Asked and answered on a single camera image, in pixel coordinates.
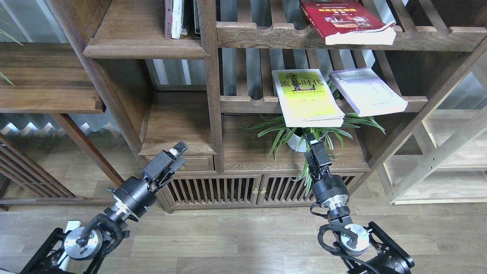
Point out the yellow green cover book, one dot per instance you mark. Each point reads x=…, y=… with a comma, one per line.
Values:
x=306, y=99

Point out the white plant pot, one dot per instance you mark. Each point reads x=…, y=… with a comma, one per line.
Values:
x=294, y=141

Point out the white spine upright book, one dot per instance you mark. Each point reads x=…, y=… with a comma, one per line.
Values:
x=180, y=18

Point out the pale lavender cover book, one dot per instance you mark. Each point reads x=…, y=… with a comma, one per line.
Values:
x=366, y=93

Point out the dark green upright book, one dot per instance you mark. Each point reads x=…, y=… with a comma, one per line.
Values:
x=197, y=29

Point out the spider plant green leaves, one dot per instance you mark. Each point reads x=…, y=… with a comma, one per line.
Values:
x=331, y=137

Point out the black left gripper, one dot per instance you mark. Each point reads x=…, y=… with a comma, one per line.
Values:
x=136, y=196

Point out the dark wooden bookshelf cabinet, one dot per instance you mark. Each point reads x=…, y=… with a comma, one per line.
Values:
x=205, y=90

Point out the light wooden shelf frame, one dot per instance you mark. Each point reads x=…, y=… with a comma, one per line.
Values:
x=445, y=159

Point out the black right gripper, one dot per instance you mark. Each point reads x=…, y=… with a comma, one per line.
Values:
x=329, y=189

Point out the dark wooden side table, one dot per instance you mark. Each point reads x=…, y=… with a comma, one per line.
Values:
x=48, y=78

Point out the brown spine upright book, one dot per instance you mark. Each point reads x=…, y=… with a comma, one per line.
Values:
x=168, y=7

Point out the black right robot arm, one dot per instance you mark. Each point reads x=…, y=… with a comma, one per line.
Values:
x=364, y=250

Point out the white bar on floor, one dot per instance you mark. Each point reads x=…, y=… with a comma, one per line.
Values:
x=66, y=256

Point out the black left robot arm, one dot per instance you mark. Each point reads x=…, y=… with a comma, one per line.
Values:
x=106, y=231

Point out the red cover book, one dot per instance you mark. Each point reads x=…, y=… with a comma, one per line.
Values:
x=347, y=22

